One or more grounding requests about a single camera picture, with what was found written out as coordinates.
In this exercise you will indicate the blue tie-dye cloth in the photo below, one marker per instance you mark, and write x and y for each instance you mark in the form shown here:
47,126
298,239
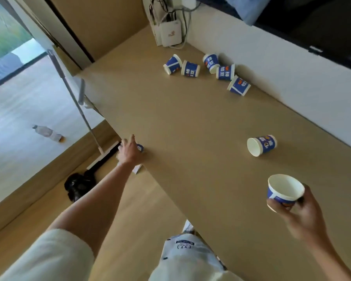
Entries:
248,8

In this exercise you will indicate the person's right hand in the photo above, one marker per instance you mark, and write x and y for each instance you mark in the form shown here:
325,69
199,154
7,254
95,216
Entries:
305,222

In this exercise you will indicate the person's white shirt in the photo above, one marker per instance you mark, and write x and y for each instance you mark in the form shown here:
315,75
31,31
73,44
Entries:
52,260

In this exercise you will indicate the white board panel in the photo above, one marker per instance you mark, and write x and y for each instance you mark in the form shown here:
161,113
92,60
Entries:
64,40

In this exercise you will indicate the white router box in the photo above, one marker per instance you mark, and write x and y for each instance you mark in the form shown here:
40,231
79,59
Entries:
171,33

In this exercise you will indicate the small plastic water bottle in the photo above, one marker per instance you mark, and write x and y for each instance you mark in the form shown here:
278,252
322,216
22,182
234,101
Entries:
48,132

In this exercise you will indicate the black television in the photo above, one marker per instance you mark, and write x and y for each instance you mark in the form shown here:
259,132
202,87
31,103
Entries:
324,26

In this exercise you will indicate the person's left hand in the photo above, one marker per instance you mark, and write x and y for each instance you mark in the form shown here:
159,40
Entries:
130,153

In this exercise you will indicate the large glass window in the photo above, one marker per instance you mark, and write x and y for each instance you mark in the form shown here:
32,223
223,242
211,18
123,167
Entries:
3,35

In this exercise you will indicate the black plastic bag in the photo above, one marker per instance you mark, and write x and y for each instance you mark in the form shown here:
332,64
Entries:
79,184

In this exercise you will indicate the person's left forearm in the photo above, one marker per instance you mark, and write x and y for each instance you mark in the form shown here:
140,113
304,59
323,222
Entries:
90,207

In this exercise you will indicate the low wooden platform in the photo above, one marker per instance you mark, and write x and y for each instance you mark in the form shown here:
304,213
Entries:
17,128

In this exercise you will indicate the white modem with ports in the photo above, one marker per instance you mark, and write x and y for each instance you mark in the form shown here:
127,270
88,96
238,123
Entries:
156,35

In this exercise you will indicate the white dustpan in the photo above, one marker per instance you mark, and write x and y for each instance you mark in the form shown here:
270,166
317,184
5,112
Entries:
81,92

